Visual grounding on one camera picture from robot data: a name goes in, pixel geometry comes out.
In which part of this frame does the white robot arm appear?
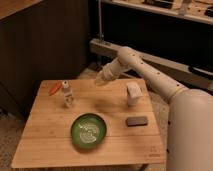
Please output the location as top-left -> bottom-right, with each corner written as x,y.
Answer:
96,46 -> 213,171

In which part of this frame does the white cup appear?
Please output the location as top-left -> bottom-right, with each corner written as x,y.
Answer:
126,82 -> 143,106

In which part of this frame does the dark rectangular sponge block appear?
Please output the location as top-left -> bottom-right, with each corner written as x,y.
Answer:
126,116 -> 148,127

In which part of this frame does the green round bowl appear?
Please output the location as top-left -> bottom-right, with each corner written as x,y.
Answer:
70,113 -> 107,149

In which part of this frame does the wooden slatted table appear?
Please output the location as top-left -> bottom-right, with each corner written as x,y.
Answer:
10,78 -> 167,170

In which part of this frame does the orange carrot toy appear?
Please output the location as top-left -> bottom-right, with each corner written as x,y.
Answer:
49,82 -> 62,96

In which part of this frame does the metal vertical pole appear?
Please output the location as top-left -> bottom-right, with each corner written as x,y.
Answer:
98,0 -> 103,43

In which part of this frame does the long wooden shelf beam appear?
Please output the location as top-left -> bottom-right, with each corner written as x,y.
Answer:
90,39 -> 213,92

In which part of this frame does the upper wooden shelf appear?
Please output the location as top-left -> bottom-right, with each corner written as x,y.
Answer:
102,0 -> 213,25

